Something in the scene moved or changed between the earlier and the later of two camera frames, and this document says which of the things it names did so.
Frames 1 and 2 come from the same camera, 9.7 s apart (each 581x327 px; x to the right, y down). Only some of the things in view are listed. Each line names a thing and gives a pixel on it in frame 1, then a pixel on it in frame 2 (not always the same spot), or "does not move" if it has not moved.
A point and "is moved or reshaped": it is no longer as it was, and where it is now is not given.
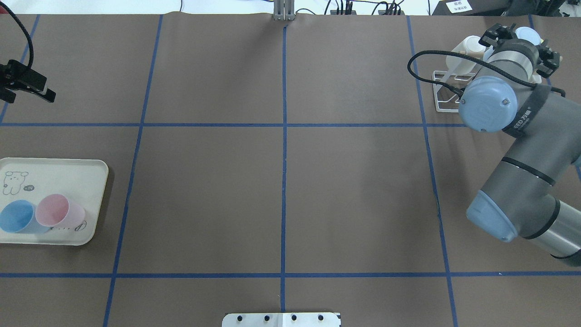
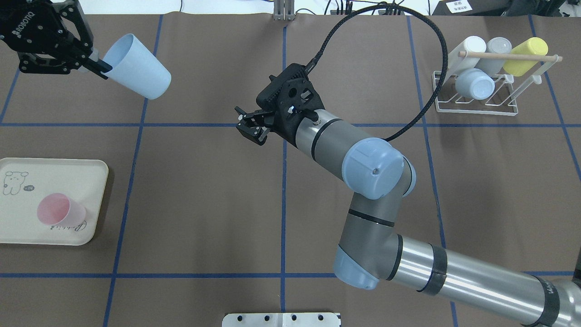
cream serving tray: (83, 180) does not move
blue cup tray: (19, 216) → (135, 65)
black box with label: (470, 7) does not move
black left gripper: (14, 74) → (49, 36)
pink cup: (56, 211) does not move
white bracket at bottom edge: (281, 319) does not move
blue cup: (529, 35) is moved or reshaped
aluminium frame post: (283, 10) does not move
